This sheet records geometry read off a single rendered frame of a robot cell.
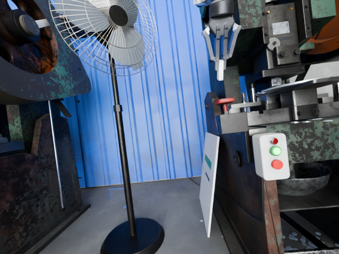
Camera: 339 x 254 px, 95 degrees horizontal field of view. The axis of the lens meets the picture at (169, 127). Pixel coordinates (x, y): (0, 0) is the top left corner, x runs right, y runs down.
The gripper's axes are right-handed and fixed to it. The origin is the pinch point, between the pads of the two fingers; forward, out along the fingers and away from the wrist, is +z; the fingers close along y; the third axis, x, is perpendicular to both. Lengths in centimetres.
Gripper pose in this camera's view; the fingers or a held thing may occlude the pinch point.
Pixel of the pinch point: (220, 70)
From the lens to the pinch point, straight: 64.2
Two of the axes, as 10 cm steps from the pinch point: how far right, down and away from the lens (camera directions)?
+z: 1.2, 8.9, 4.4
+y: 9.9, -1.1, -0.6
